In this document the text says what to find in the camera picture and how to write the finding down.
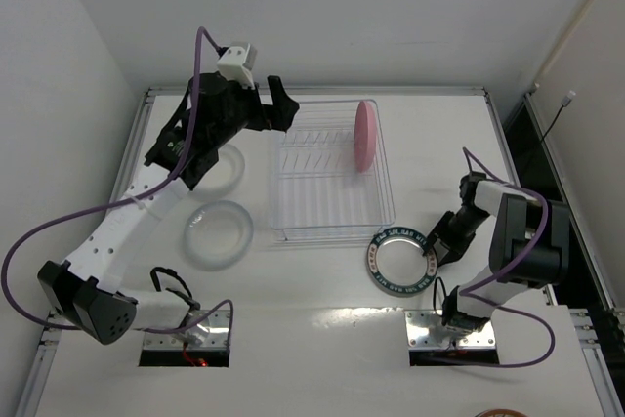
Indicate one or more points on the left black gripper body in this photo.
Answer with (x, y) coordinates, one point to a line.
(264, 107)

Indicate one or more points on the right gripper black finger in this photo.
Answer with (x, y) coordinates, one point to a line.
(437, 240)
(448, 255)

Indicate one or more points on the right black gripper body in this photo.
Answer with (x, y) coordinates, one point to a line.
(452, 234)

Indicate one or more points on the green rimmed white plate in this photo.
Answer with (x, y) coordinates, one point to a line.
(400, 261)

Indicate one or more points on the pink plate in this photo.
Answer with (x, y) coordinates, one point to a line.
(365, 136)

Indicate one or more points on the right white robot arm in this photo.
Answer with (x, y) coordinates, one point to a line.
(529, 248)

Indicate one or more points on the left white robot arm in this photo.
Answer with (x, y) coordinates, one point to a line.
(85, 288)

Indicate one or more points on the near clear glass plate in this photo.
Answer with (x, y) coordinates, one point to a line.
(217, 235)

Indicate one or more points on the brown bowl at edge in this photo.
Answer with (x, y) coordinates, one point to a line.
(500, 412)

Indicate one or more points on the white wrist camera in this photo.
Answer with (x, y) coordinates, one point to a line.
(236, 64)

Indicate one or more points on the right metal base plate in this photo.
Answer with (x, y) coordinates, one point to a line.
(425, 333)

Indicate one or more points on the metal base plate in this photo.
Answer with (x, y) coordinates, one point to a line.
(425, 333)
(209, 335)

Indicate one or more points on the clear wire dish rack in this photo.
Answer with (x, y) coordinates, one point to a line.
(317, 194)

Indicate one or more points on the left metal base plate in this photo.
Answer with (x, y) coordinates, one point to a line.
(209, 335)

